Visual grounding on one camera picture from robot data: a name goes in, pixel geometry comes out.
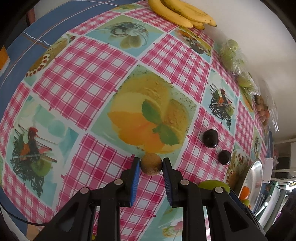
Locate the dark plum lower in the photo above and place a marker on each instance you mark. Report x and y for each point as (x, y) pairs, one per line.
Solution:
(224, 157)

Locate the white rectangular device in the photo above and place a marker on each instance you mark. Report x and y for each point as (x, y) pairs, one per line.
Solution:
(267, 170)

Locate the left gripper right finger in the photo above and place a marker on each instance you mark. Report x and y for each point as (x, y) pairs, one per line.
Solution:
(217, 210)

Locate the brown kiwi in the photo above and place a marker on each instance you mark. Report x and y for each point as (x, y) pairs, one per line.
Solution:
(151, 164)

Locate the yellow banana bunch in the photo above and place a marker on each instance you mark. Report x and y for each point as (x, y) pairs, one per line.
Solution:
(182, 14)

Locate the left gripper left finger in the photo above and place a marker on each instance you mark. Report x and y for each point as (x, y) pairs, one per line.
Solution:
(99, 207)

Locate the green mango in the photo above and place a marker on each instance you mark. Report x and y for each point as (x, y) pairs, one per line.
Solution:
(246, 202)
(212, 184)

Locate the round metal tray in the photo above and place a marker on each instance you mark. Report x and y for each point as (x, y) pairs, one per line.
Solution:
(252, 178)

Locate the orange mandarin with stem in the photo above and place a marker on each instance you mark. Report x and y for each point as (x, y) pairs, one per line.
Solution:
(244, 194)

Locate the pink checkered fruit tablecloth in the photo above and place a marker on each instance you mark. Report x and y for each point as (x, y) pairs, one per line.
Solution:
(160, 100)

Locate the dark plum upper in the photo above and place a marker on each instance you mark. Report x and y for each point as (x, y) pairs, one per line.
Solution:
(210, 138)

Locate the orange paper cup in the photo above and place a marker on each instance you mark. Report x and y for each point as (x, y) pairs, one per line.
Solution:
(4, 60)

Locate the dark plum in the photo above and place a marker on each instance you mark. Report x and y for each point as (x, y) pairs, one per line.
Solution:
(210, 138)
(224, 157)

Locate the clear box brown longans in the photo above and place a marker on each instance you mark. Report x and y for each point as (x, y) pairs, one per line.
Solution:
(267, 111)

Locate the clear box green fruits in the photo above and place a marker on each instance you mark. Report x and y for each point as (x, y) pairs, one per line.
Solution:
(234, 62)

